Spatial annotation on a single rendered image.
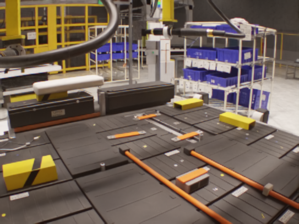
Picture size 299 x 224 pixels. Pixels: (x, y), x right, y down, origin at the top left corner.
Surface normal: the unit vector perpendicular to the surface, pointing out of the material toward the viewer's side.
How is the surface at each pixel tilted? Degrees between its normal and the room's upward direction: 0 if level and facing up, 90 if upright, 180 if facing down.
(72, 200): 0
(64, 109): 90
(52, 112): 90
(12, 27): 90
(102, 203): 0
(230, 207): 0
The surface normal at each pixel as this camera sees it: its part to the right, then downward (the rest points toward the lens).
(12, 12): 0.34, 0.28
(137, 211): 0.00, -0.96
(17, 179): 0.55, 0.25
